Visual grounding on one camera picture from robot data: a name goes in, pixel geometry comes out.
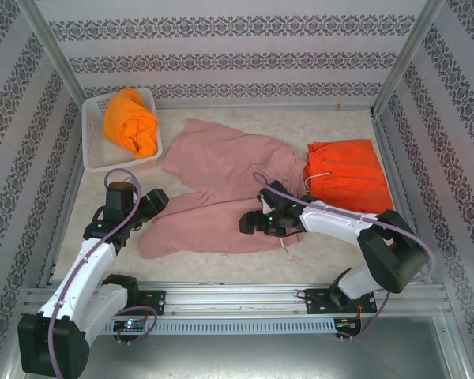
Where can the light orange shorts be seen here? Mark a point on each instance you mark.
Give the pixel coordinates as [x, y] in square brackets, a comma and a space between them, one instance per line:
[130, 122]

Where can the grey metal shelf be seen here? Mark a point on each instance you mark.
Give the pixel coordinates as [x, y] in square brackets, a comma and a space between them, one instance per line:
[237, 359]

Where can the aluminium frame post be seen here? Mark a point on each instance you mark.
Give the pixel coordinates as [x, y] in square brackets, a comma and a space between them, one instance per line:
[51, 43]
[408, 55]

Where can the aluminium frame bar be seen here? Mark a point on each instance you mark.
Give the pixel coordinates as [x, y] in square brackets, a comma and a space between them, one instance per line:
[380, 123]
[62, 225]
[260, 106]

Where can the white plastic basket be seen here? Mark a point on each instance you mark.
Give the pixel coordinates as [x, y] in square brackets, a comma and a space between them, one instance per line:
[92, 134]

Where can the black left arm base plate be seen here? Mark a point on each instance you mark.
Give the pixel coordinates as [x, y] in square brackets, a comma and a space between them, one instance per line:
[156, 302]

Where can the red-orange shorts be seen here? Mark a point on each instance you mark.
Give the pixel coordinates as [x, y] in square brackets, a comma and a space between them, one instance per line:
[347, 173]

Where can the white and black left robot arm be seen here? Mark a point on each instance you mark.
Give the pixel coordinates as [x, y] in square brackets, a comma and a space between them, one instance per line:
[83, 272]

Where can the small circuit board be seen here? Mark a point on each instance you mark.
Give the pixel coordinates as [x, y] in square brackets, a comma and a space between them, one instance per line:
[130, 324]
[345, 323]

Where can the pink shorts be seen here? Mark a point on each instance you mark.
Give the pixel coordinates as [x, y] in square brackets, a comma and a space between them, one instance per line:
[221, 166]

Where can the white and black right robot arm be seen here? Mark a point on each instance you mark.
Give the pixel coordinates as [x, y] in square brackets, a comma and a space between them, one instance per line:
[332, 221]

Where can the aluminium mounting rail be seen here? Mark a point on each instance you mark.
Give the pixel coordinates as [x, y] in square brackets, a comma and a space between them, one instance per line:
[229, 300]

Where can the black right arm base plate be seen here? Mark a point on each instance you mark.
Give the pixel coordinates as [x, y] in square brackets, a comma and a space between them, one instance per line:
[316, 302]

